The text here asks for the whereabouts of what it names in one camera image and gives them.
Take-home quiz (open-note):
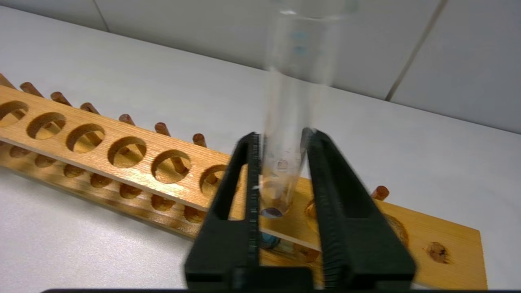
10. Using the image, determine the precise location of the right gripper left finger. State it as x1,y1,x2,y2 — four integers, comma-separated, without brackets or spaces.
184,132,262,290

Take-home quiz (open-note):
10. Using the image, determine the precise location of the wooden test tube rack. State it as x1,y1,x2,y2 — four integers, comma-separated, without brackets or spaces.
0,73,489,291

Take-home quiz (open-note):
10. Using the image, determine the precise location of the blue pigment test tube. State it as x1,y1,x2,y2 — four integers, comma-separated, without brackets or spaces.
258,0,359,220

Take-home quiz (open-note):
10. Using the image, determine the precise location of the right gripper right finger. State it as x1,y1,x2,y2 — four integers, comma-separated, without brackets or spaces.
303,129,416,290

